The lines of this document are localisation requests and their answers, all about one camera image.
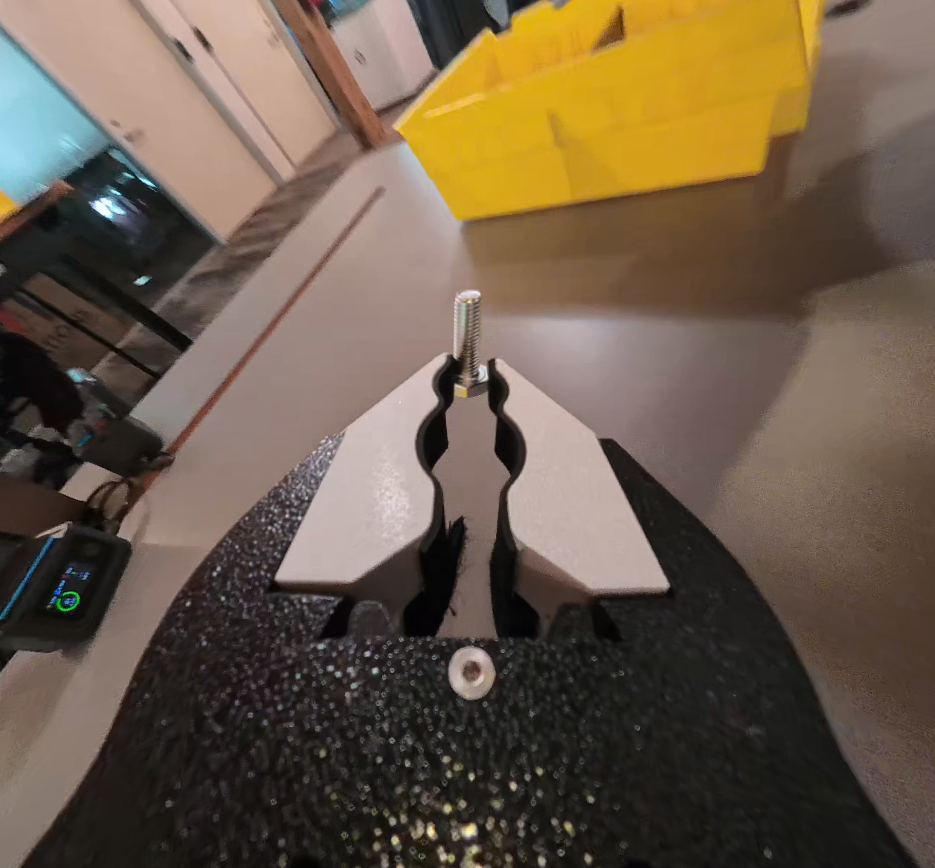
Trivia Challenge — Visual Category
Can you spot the black power station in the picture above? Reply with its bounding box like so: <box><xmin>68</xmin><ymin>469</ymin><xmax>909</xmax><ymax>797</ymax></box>
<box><xmin>0</xmin><ymin>523</ymin><xmax>134</xmax><ymax>655</ymax></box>

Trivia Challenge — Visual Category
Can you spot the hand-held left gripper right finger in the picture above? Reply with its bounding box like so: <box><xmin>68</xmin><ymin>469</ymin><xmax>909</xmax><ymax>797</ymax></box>
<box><xmin>488</xmin><ymin>358</ymin><xmax>672</xmax><ymax>613</ymax></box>

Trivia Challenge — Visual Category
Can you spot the silver bolt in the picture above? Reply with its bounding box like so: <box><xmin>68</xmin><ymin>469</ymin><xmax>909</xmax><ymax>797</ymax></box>
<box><xmin>449</xmin><ymin>289</ymin><xmax>492</xmax><ymax>402</ymax></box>

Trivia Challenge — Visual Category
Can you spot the grey charger device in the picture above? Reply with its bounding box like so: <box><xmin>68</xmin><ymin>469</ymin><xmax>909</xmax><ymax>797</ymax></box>
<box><xmin>72</xmin><ymin>411</ymin><xmax>167</xmax><ymax>480</ymax></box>

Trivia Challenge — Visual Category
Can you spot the white door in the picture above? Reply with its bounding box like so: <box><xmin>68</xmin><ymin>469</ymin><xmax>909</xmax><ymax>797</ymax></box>
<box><xmin>0</xmin><ymin>0</ymin><xmax>287</xmax><ymax>242</ymax></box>
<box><xmin>117</xmin><ymin>0</ymin><xmax>342</xmax><ymax>169</ymax></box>

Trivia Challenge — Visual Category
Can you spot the dark table with wooden edge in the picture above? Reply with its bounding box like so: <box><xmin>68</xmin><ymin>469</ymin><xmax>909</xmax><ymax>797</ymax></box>
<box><xmin>0</xmin><ymin>180</ymin><xmax>75</xmax><ymax>242</ymax></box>

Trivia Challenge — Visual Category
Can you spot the black cable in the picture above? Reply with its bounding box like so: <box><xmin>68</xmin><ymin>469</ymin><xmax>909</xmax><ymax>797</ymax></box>
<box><xmin>84</xmin><ymin>450</ymin><xmax>176</xmax><ymax>536</ymax></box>

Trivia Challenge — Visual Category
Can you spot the red labelled wooden post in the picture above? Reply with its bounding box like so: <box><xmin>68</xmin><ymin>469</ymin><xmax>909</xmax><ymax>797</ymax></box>
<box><xmin>237</xmin><ymin>0</ymin><xmax>393</xmax><ymax>151</ymax></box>

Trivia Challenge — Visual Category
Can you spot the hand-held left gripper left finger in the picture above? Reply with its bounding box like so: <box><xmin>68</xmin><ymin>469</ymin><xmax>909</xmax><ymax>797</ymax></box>
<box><xmin>274</xmin><ymin>354</ymin><xmax>450</xmax><ymax>609</ymax></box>

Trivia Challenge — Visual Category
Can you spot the black office chair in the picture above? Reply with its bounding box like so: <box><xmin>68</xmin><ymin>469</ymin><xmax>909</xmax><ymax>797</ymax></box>
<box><xmin>0</xmin><ymin>331</ymin><xmax>85</xmax><ymax>449</ymax></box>

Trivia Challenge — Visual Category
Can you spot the glass partition window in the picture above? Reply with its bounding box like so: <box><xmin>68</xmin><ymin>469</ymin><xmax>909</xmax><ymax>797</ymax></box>
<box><xmin>0</xmin><ymin>27</ymin><xmax>220</xmax><ymax>285</ymax></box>

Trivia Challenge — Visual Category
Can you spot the white cabinet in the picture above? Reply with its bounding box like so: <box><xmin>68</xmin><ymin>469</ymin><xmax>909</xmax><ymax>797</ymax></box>
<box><xmin>329</xmin><ymin>0</ymin><xmax>439</xmax><ymax>111</ymax></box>

